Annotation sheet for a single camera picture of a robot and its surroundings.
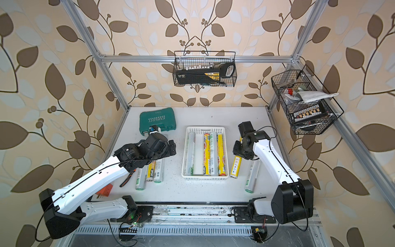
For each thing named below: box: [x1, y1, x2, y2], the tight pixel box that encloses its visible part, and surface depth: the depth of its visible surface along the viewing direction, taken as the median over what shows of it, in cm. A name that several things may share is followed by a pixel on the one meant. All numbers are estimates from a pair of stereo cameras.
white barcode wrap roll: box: [135, 164, 149, 191], surface depth 83 cm
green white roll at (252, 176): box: [244, 159, 261, 194], surface depth 84 cm
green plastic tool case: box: [139, 107, 177, 137], surface depth 110 cm
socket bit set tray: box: [291, 103, 329, 123], surface depth 68 cm
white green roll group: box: [209, 132, 219, 176], surface depth 93 cm
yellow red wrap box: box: [216, 132, 227, 176], surface depth 93 cm
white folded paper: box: [294, 91, 339, 103], surface depth 63 cm
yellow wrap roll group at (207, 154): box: [203, 132, 211, 175], surface depth 93 cm
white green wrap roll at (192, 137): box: [187, 131, 196, 176], surface depth 93 cm
